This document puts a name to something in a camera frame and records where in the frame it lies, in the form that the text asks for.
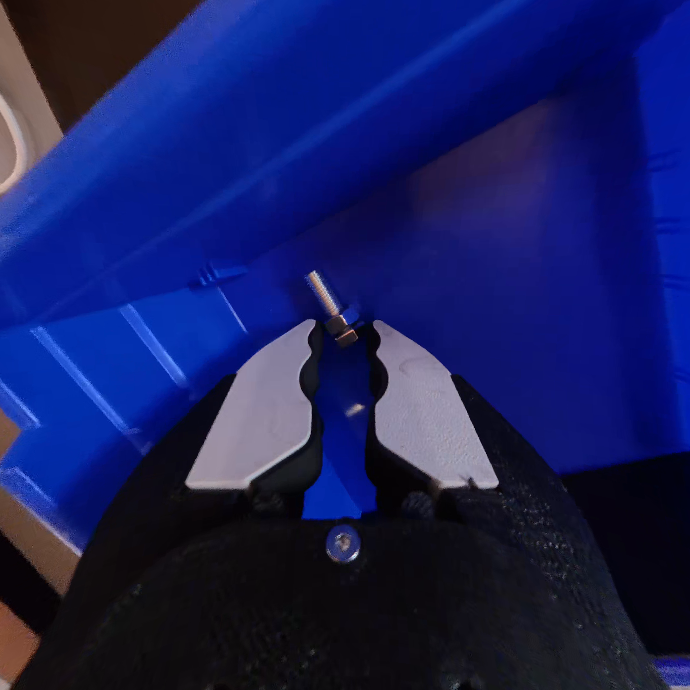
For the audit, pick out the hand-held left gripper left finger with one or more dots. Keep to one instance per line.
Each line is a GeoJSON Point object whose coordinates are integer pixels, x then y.
{"type": "Point", "coordinates": [259, 420]}

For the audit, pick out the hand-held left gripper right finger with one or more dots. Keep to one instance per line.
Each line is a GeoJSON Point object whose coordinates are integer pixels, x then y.
{"type": "Point", "coordinates": [426, 426]}

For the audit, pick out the silver hex nut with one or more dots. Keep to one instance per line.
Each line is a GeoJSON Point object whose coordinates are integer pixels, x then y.
{"type": "Point", "coordinates": [340, 322]}

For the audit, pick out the silver hex bolt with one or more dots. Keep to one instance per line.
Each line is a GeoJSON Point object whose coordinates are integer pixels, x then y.
{"type": "Point", "coordinates": [323, 296]}

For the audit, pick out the blue storage bin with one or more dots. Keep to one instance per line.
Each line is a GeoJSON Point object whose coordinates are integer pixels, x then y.
{"type": "Point", "coordinates": [377, 135]}

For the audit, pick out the dark blue bin divider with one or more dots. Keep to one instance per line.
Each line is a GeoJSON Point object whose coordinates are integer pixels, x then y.
{"type": "Point", "coordinates": [636, 539]}

